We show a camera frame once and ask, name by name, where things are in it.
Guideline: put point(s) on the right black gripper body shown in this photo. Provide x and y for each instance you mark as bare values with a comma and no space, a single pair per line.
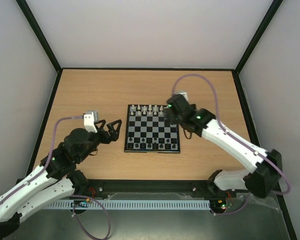
172,115

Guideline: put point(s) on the black and grey chessboard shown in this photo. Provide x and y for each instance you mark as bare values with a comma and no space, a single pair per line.
143,126

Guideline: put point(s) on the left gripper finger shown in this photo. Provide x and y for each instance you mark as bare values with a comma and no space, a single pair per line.
99,125
114,129

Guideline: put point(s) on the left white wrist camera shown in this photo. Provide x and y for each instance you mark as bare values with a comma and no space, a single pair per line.
90,117

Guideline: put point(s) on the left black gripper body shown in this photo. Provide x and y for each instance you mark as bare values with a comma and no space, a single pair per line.
106,139

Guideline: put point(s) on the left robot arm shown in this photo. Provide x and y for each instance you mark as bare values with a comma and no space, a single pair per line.
56,177

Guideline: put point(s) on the left controller board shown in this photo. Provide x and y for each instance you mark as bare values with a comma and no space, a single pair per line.
80,203

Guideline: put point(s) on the grey slotted cable duct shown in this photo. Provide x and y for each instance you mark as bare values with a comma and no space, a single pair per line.
201,205

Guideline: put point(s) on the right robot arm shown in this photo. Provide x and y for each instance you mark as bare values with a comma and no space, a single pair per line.
263,168

